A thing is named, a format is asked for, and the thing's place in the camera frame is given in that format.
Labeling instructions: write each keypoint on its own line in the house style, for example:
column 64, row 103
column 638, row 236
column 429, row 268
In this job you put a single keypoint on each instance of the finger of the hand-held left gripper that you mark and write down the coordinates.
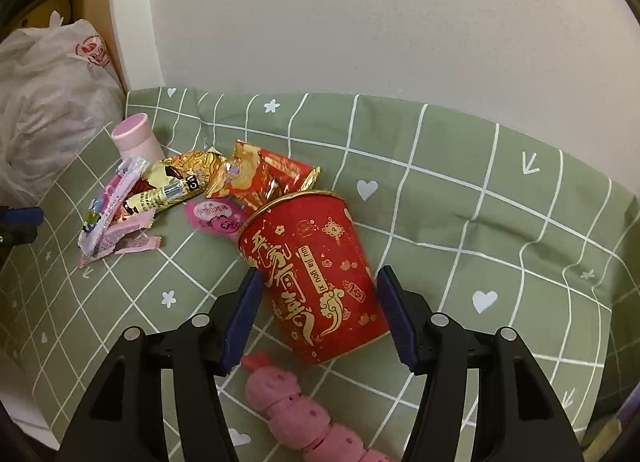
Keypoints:
column 17, row 235
column 20, row 215

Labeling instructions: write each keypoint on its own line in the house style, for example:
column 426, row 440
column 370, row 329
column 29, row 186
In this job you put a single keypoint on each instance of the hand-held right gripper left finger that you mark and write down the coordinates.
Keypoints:
column 242, row 324

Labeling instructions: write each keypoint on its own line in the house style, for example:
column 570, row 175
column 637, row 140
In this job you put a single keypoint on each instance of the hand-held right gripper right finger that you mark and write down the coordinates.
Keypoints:
column 400, row 327

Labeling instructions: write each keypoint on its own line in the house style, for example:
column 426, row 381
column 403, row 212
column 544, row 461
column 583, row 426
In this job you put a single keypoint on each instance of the pink striped candy wrapper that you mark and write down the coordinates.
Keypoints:
column 107, row 214

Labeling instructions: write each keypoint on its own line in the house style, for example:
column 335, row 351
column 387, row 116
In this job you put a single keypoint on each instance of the red paper cup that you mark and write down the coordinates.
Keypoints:
column 320, row 282

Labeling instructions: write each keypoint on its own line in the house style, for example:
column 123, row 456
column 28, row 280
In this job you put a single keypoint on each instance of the round pink candy packet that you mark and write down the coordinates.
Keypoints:
column 212, row 217

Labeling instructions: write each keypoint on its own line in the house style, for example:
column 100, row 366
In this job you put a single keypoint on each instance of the red foil packet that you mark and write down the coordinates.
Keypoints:
column 260, row 171

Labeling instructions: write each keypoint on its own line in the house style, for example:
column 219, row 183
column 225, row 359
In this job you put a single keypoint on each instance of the gold patterned wrapper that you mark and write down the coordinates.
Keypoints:
column 185, row 171

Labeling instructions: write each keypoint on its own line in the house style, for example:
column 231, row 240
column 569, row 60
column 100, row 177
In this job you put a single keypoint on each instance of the pink caterpillar toy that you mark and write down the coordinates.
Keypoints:
column 300, row 412

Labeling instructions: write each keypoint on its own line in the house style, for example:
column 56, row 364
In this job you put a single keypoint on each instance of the white plastic bag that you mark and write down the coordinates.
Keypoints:
column 50, row 101

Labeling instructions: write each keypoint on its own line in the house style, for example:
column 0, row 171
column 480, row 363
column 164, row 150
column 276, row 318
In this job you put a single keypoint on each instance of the pink cup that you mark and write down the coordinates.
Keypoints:
column 135, row 136

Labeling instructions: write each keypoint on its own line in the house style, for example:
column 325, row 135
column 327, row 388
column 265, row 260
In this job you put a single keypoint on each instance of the green checked tablecloth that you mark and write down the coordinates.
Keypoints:
column 475, row 202

